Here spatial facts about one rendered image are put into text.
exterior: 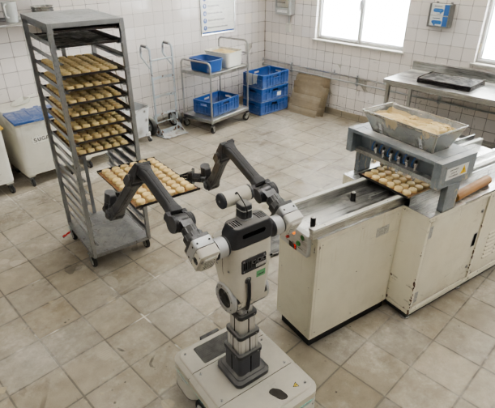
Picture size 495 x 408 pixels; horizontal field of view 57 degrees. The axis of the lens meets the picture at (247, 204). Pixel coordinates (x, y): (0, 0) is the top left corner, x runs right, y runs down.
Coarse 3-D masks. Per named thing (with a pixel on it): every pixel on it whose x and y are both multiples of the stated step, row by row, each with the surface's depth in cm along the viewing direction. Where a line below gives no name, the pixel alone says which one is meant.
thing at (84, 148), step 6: (108, 138) 337; (114, 138) 342; (120, 138) 337; (66, 144) 332; (84, 144) 327; (90, 144) 332; (96, 144) 327; (102, 144) 329; (108, 144) 327; (114, 144) 327; (120, 144) 332; (78, 150) 319; (84, 150) 318; (90, 150) 318; (96, 150) 322
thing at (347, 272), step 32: (352, 224) 257; (384, 224) 274; (288, 256) 273; (320, 256) 251; (352, 256) 269; (384, 256) 289; (288, 288) 284; (320, 288) 264; (352, 288) 284; (384, 288) 306; (288, 320) 295; (320, 320) 278; (352, 320) 306
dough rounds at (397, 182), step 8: (384, 168) 305; (392, 168) 303; (368, 176) 296; (376, 176) 292; (384, 176) 294; (392, 176) 293; (400, 176) 295; (408, 176) 292; (384, 184) 287; (392, 184) 283; (400, 184) 286; (408, 184) 283; (416, 184) 286; (424, 184) 283; (400, 192) 278; (408, 192) 274; (416, 192) 278
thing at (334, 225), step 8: (488, 160) 320; (480, 168) 314; (384, 200) 269; (392, 200) 269; (400, 200) 274; (408, 200) 280; (368, 208) 261; (376, 208) 264; (384, 208) 268; (344, 216) 253; (352, 216) 254; (360, 216) 258; (368, 216) 263; (320, 224) 246; (328, 224) 246; (336, 224) 249; (344, 224) 253; (312, 232) 240; (320, 232) 244; (328, 232) 248
